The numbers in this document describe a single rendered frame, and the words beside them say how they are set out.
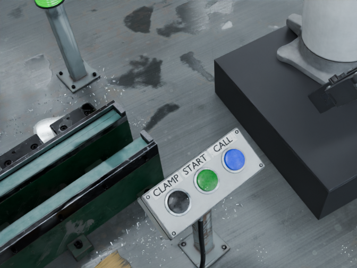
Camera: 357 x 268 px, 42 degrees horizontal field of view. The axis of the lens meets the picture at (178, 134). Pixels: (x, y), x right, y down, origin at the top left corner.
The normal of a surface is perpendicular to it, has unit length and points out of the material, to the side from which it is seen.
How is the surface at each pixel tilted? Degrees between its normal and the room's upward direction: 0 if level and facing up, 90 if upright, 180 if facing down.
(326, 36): 93
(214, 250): 0
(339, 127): 2
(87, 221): 90
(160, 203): 29
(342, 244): 0
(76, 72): 90
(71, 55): 90
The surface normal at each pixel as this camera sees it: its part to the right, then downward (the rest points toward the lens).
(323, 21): -0.70, 0.61
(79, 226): 0.62, 0.60
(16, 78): -0.08, -0.59
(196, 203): 0.23, -0.22
